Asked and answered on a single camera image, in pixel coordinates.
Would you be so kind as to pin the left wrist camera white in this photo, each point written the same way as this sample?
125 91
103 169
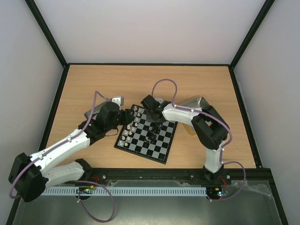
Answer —
119 100

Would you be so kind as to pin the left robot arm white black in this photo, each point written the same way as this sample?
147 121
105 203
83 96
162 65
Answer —
31 175

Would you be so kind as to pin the black chess pieces pile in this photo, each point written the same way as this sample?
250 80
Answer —
152 129

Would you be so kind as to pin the white chess piece row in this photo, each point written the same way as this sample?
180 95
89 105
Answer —
129 136

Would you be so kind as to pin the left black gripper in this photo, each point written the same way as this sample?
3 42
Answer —
127 119

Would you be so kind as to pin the black silver chess board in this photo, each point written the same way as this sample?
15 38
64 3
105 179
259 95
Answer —
158 152

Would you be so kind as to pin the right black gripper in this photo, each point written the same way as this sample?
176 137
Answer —
154 117

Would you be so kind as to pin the gold tin box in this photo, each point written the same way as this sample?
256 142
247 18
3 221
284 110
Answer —
197 102

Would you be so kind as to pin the silver tin lid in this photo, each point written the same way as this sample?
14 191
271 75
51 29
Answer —
95 111

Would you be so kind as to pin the black aluminium frame rail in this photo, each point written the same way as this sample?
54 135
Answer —
191 176

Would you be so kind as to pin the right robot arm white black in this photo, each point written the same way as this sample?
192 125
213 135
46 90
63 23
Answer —
210 128

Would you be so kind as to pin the light blue cable duct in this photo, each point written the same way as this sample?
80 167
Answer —
127 191

